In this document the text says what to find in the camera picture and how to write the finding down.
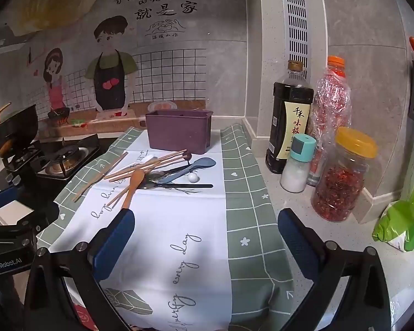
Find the salt shaker teal cap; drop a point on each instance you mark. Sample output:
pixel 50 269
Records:
pixel 295 176

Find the cartoon wall poster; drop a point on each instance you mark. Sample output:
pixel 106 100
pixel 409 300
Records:
pixel 158 76

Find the chili flake jar yellow lid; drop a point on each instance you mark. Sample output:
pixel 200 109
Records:
pixel 338 186

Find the dark soy sauce bottle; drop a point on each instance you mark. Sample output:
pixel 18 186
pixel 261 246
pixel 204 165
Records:
pixel 286 110

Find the purple utensil holder box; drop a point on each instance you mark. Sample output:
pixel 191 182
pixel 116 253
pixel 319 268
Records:
pixel 176 131

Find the small white ball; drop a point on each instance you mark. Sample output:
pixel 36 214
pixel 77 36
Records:
pixel 193 178

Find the blue plastic spoon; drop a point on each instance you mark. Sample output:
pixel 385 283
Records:
pixel 203 162

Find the white vent grille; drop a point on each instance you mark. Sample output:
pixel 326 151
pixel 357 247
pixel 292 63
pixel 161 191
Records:
pixel 296 24

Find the plastic bottle orange cap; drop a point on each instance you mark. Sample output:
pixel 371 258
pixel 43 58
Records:
pixel 331 103

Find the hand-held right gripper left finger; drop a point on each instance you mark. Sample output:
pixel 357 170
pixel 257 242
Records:
pixel 114 241

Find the green and white tablecloth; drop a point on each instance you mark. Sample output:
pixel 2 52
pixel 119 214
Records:
pixel 179 220

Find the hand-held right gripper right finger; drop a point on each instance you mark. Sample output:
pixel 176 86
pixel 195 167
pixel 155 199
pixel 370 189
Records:
pixel 296 244

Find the green plastic bag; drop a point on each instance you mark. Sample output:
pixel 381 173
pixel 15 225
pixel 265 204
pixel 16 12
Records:
pixel 407 213

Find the black gas stove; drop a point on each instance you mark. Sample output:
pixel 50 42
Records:
pixel 65 155

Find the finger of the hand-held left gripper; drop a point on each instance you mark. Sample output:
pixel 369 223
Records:
pixel 1 198

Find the wooden spoon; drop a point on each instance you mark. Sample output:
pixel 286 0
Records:
pixel 135 181

